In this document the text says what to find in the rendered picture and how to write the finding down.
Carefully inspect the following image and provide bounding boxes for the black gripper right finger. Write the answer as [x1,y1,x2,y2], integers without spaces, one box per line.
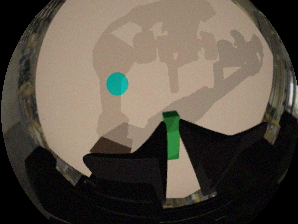
[178,119,267,196]

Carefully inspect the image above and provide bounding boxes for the green rectangular post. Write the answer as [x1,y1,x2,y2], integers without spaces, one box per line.
[162,111,181,160]

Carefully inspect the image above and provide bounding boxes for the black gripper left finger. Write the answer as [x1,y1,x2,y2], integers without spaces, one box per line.
[82,120,168,205]

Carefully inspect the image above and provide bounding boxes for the cyan circle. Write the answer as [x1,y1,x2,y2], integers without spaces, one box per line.
[106,72,128,96]

